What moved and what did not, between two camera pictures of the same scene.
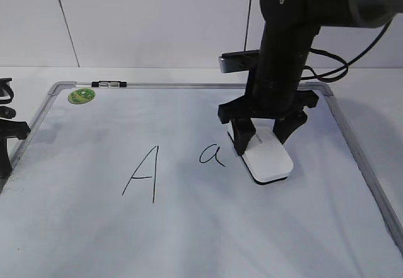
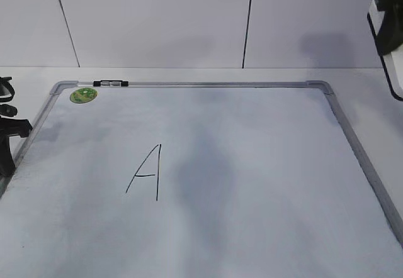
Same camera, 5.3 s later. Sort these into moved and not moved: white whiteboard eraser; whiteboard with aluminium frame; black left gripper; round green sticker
Moved: white whiteboard eraser
Not moved: whiteboard with aluminium frame; black left gripper; round green sticker
